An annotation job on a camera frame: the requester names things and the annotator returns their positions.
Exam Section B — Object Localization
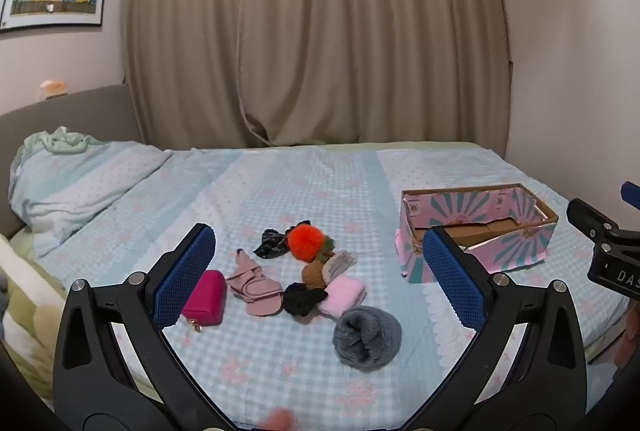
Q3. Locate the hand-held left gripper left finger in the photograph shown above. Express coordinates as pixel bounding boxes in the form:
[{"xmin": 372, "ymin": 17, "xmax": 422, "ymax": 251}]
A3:
[{"xmin": 52, "ymin": 223, "xmax": 236, "ymax": 431}]

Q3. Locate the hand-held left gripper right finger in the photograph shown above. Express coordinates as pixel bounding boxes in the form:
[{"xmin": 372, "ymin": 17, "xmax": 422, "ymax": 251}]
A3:
[{"xmin": 415, "ymin": 225, "xmax": 587, "ymax": 431}]

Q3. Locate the magenta zip pouch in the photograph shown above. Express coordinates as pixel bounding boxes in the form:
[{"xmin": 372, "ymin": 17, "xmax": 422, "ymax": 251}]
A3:
[{"xmin": 181, "ymin": 269, "xmax": 229, "ymax": 333}]

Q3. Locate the pink baby shoe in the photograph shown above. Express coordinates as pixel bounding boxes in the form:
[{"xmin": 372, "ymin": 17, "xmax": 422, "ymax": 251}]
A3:
[{"xmin": 226, "ymin": 248, "xmax": 286, "ymax": 318}]

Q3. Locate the pink striped cardboard box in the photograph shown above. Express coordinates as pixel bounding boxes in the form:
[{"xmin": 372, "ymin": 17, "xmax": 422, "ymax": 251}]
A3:
[{"xmin": 395, "ymin": 182, "xmax": 560, "ymax": 285}]

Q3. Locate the black patterned scrunchie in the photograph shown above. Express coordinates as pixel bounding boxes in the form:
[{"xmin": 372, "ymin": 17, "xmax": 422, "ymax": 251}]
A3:
[{"xmin": 252, "ymin": 225, "xmax": 301, "ymax": 261}]

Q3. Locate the grey sock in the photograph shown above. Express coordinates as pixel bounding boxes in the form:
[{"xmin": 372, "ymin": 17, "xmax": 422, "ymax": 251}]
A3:
[{"xmin": 332, "ymin": 305, "xmax": 404, "ymax": 373}]

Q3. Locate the pink fluffy sock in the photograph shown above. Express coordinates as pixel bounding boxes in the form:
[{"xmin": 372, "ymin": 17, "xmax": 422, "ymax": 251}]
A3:
[{"xmin": 316, "ymin": 274, "xmax": 367, "ymax": 320}]

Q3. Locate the beige striped glove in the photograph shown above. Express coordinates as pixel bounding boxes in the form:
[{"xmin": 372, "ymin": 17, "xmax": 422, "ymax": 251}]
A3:
[{"xmin": 322, "ymin": 250, "xmax": 359, "ymax": 284}]

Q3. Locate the orange fluffy pompom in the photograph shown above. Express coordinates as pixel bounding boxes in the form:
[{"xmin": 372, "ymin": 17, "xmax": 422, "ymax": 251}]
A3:
[{"xmin": 286, "ymin": 221, "xmax": 329, "ymax": 262}]

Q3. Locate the brown fluffy scrunchie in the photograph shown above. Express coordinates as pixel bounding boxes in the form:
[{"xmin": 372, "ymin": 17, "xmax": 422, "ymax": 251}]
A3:
[{"xmin": 300, "ymin": 236, "xmax": 339, "ymax": 292}]

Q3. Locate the blue dotted pillow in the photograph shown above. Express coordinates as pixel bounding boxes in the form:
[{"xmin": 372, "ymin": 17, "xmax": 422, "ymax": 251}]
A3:
[{"xmin": 9, "ymin": 131, "xmax": 174, "ymax": 258}]

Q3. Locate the blue checked bedsheet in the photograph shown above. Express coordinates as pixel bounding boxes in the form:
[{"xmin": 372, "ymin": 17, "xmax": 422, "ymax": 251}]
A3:
[{"xmin": 10, "ymin": 141, "xmax": 632, "ymax": 431}]

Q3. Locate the yellow green plush blanket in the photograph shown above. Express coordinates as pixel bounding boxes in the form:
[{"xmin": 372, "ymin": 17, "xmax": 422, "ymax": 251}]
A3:
[{"xmin": 0, "ymin": 233, "xmax": 67, "ymax": 404}]

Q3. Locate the grey upholstered headboard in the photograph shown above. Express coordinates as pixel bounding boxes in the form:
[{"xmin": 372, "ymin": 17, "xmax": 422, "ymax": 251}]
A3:
[{"xmin": 0, "ymin": 84, "xmax": 147, "ymax": 239}]

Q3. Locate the pale green cloth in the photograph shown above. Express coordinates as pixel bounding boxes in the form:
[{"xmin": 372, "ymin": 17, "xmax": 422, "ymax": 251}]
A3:
[{"xmin": 24, "ymin": 126, "xmax": 107, "ymax": 158}]

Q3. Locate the small beige box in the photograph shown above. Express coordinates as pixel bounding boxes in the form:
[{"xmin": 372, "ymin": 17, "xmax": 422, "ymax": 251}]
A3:
[{"xmin": 40, "ymin": 80, "xmax": 69, "ymax": 101}]

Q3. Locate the beige curtain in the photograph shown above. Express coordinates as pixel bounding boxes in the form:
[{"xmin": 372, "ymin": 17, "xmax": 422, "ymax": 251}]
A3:
[
  {"xmin": 239, "ymin": 0, "xmax": 515, "ymax": 148},
  {"xmin": 121, "ymin": 0, "xmax": 257, "ymax": 148}
]

